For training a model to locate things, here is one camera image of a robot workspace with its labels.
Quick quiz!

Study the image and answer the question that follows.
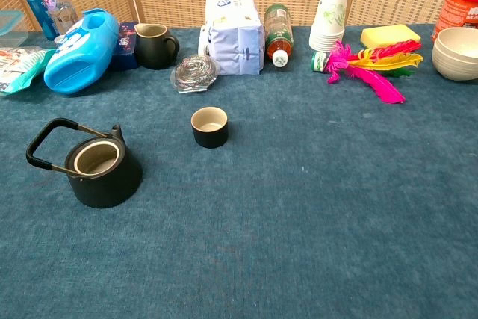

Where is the black teapot with handle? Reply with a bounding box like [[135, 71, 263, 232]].
[[25, 117, 144, 209]]

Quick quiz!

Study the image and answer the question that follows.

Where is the black teacup beige inside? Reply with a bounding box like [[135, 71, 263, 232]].
[[190, 106, 229, 149]]

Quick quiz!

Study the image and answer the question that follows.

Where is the crumpled clear glass bowl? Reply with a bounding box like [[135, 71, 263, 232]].
[[170, 54, 221, 95]]

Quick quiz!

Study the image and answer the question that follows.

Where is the blue table cloth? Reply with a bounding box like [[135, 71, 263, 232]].
[[0, 23, 478, 319]]

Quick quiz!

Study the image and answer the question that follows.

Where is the white tissue pack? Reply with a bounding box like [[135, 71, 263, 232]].
[[197, 0, 266, 76]]

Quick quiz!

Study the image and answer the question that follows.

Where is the brown tea bottle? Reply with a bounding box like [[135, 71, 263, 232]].
[[263, 3, 295, 69]]

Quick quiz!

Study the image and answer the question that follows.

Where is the black ceramic pitcher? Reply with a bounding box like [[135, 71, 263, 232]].
[[133, 22, 181, 71]]

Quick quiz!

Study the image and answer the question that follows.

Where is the dark blue box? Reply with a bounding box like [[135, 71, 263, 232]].
[[110, 21, 140, 72]]

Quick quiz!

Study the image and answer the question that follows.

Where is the colourful feather shuttlecock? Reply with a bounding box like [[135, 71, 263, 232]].
[[311, 40, 424, 105]]

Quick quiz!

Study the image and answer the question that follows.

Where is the paper cup stack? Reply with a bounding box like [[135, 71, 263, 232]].
[[308, 0, 350, 53]]

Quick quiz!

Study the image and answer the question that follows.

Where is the blue detergent jug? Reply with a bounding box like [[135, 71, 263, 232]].
[[43, 7, 120, 96]]

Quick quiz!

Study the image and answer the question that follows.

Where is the yellow sponge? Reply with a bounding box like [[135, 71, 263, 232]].
[[360, 24, 422, 49]]

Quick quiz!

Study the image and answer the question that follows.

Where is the beige bowl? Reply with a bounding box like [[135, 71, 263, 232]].
[[432, 48, 478, 81], [432, 26, 478, 70]]

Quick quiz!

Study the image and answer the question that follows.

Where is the teal snack bag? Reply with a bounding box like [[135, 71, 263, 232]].
[[0, 46, 57, 96]]

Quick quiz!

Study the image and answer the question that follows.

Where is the blue plastic bottle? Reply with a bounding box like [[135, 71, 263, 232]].
[[18, 0, 60, 42]]

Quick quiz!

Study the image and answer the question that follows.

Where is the clear plastic food container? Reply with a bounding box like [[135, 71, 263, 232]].
[[0, 10, 30, 49]]

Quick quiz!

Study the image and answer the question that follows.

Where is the orange canister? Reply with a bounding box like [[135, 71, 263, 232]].
[[432, 0, 478, 43]]

